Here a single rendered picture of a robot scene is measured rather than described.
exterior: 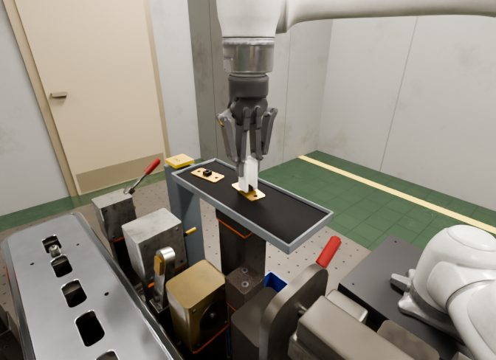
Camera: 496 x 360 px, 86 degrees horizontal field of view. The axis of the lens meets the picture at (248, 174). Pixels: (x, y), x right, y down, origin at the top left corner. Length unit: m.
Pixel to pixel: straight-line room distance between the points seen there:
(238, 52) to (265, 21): 0.06
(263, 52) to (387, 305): 0.79
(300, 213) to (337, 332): 0.25
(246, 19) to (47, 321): 0.63
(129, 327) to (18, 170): 2.76
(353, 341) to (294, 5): 0.56
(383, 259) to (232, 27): 0.90
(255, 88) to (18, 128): 2.79
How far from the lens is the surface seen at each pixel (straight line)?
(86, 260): 0.75
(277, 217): 0.51
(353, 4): 0.61
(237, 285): 0.47
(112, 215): 0.84
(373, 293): 0.98
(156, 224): 0.61
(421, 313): 0.97
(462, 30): 3.30
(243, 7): 0.46
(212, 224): 1.26
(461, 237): 0.85
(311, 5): 0.64
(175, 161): 0.77
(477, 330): 0.78
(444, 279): 0.85
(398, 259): 1.13
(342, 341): 0.33
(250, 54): 0.47
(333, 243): 0.49
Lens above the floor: 1.46
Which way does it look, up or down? 26 degrees down
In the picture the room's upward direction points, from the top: straight up
